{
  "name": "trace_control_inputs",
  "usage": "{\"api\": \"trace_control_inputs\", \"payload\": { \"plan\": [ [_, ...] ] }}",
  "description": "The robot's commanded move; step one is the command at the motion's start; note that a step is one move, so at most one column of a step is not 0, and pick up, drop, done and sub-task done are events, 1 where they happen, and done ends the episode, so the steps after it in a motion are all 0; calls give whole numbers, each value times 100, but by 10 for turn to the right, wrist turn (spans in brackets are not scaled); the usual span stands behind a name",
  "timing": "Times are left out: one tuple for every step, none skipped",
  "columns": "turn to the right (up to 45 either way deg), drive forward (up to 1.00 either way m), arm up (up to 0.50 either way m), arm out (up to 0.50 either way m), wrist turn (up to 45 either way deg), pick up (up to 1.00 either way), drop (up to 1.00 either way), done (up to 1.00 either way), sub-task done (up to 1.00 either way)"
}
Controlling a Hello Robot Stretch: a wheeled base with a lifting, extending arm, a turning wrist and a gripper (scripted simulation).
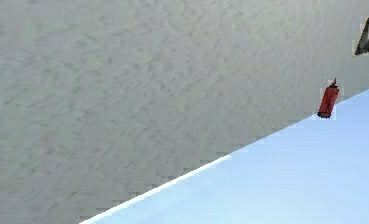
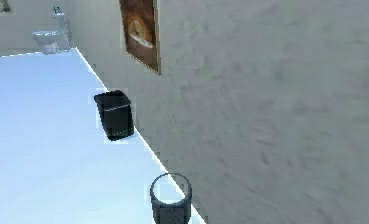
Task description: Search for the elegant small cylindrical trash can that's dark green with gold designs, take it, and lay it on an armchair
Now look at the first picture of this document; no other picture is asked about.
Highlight dark framed wall picture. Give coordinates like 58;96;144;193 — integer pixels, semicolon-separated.
354;17;369;56

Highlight red fire extinguisher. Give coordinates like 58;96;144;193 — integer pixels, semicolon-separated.
316;78;340;120

